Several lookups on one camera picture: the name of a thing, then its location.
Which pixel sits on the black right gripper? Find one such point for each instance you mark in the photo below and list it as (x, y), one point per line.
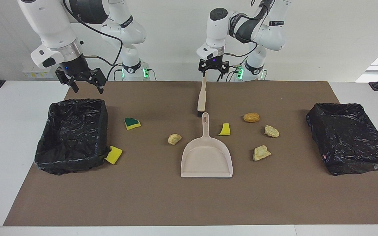
(75, 67)

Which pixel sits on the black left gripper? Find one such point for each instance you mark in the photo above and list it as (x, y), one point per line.
(213, 64)

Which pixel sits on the beige hand brush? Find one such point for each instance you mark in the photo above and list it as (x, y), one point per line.
(202, 98)

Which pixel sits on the brown bread roll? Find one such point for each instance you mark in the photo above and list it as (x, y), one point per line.
(251, 117)

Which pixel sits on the small yellow green sponge piece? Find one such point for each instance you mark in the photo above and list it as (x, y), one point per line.
(225, 130)

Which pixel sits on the beige rock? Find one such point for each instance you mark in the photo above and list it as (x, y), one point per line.
(174, 139)

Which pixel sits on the small pale bread chunk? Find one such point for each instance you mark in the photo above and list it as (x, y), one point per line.
(271, 131)

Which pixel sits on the beige plastic dustpan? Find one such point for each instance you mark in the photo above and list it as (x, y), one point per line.
(207, 160)

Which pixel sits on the large pale bread chunk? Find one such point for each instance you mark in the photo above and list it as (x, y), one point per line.
(261, 153)

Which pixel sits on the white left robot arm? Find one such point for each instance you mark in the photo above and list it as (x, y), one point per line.
(264, 32)

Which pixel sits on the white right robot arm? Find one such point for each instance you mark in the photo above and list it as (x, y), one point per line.
(49, 23)

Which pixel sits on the black bag lined bin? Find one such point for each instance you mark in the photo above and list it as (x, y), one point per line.
(346, 137)
(71, 137)

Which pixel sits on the brown table mat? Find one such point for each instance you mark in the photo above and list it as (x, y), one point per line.
(189, 196)

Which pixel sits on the white wall box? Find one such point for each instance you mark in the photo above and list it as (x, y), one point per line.
(36, 74)

